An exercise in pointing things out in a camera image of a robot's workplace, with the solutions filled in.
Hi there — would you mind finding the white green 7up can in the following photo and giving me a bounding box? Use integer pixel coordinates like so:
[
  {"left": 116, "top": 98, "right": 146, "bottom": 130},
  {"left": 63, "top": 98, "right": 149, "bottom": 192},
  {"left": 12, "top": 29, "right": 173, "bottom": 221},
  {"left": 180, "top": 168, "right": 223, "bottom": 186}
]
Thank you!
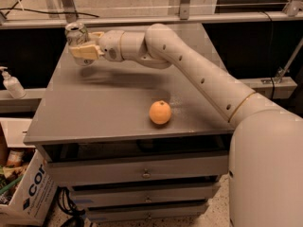
[{"left": 65, "top": 22, "right": 93, "bottom": 66}]

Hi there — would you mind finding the white cardboard box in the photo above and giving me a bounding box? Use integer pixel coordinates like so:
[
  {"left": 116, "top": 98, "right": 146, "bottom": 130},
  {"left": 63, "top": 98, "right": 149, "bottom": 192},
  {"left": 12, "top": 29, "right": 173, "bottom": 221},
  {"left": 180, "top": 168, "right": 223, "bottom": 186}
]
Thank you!
[{"left": 0, "top": 151, "right": 57, "bottom": 226}]

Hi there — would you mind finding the black cable on floor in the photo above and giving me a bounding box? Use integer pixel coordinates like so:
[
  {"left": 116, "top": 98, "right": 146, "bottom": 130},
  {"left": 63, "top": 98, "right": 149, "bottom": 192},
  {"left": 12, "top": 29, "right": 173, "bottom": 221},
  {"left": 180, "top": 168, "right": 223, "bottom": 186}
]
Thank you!
[{"left": 0, "top": 7, "right": 100, "bottom": 19}]

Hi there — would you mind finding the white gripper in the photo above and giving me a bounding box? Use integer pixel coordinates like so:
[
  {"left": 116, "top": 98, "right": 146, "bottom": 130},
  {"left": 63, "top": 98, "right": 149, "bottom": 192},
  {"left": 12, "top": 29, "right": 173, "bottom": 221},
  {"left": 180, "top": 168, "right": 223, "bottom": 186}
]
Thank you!
[{"left": 69, "top": 30, "right": 124, "bottom": 61}]

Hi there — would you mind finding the metal frame rail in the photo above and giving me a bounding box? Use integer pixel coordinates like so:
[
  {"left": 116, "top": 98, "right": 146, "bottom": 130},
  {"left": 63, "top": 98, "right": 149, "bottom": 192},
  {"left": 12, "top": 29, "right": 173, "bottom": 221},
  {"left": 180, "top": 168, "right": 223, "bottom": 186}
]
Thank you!
[{"left": 0, "top": 11, "right": 289, "bottom": 29}]

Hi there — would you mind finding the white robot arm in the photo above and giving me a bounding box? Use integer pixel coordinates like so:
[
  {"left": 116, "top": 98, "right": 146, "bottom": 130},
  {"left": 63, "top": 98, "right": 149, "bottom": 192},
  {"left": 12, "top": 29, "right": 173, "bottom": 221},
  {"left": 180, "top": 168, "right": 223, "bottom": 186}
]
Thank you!
[{"left": 69, "top": 24, "right": 303, "bottom": 227}]

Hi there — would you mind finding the grey drawer cabinet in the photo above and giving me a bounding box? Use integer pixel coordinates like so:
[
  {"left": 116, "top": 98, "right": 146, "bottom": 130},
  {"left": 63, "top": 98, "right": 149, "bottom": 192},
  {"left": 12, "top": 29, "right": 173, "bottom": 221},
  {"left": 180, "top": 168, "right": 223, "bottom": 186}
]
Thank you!
[{"left": 24, "top": 23, "right": 236, "bottom": 223}]

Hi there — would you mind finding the white pump soap bottle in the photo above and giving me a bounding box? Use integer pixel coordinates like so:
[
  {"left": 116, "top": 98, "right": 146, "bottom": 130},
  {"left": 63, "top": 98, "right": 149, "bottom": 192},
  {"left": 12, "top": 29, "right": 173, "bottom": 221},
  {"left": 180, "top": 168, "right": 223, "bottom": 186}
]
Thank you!
[{"left": 0, "top": 66, "right": 26, "bottom": 99}]

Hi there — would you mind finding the orange fruit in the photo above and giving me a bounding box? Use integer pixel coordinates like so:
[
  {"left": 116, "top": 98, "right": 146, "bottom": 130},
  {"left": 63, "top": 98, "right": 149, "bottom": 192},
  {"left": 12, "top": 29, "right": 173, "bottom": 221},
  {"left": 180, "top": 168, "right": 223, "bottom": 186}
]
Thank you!
[{"left": 149, "top": 100, "right": 171, "bottom": 125}]

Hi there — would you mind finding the black cable bundle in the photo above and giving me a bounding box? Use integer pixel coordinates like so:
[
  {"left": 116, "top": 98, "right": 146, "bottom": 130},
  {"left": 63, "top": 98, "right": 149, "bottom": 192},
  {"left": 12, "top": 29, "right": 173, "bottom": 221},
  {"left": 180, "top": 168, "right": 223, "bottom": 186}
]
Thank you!
[{"left": 56, "top": 186, "right": 87, "bottom": 227}]

